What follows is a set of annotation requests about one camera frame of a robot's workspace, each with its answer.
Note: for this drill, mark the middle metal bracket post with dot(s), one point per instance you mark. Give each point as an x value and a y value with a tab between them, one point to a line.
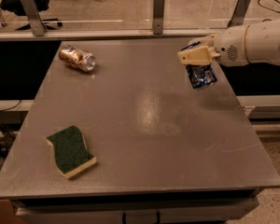
158	14

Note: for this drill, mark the green and yellow sponge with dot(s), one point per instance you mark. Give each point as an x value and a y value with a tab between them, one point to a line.
70	152

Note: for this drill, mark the left metal bracket post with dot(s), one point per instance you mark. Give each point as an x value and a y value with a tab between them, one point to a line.
37	26

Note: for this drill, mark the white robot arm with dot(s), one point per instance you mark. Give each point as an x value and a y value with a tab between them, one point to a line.
262	43

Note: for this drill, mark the metal rail behind table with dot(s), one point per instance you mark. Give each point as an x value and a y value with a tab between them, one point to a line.
66	35

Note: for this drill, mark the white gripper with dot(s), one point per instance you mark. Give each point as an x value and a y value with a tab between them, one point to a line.
230	48

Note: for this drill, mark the blue pepsi can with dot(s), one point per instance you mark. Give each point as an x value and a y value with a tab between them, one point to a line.
201	76

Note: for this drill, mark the right metal bracket post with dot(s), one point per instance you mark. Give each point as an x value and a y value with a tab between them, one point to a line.
239	12

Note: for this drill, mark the crushed brown soda can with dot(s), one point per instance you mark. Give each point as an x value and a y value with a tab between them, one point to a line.
78	58

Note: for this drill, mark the black office chair left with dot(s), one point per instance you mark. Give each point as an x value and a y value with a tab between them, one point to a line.
16	7

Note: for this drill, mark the metal bracket post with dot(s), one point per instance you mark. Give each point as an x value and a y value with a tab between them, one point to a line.
239	12
158	14
37	26

